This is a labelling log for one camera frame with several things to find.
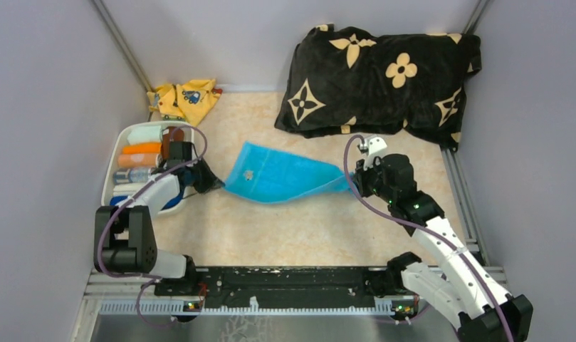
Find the purple cable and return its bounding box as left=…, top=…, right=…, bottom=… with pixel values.
left=95, top=124, right=209, bottom=328
left=342, top=134, right=516, bottom=342

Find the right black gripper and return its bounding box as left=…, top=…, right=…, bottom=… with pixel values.
left=352, top=154, right=396, bottom=203

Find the aluminium frame rail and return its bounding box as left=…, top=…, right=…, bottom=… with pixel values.
left=70, top=266, right=527, bottom=342

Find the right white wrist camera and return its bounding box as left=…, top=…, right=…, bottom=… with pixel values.
left=357, top=135, right=388, bottom=159

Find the white plastic basket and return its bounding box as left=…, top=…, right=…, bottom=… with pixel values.
left=100, top=120, right=194, bottom=205

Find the black blanket with beige flowers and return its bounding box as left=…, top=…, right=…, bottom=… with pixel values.
left=274, top=24, right=482, bottom=150

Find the light blue towel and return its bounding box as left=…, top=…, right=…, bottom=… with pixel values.
left=224, top=142, right=350, bottom=204

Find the mint green rolled towel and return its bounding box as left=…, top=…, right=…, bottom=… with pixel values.
left=127, top=125, right=162, bottom=145

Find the dark blue towel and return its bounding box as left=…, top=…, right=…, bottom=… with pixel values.
left=162, top=170, right=194, bottom=210

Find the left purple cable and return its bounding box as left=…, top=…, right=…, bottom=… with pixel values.
left=95, top=124, right=209, bottom=328

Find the yellow printed cloth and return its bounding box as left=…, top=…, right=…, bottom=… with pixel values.
left=147, top=79, right=224, bottom=126

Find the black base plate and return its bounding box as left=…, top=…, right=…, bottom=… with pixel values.
left=153, top=265, right=435, bottom=313

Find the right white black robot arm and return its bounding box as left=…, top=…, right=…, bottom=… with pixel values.
left=352, top=153, right=533, bottom=341

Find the brown towel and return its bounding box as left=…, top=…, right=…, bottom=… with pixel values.
left=161, top=126, right=184, bottom=160

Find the orange rolled towel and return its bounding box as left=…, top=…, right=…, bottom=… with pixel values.
left=121, top=142, right=162, bottom=155

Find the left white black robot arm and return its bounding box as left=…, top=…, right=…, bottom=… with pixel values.
left=93, top=141, right=223, bottom=295

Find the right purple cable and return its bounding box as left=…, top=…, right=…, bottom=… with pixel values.
left=342, top=134, right=516, bottom=342

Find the salmon rolled towel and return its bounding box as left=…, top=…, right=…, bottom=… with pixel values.
left=117, top=153, right=162, bottom=168

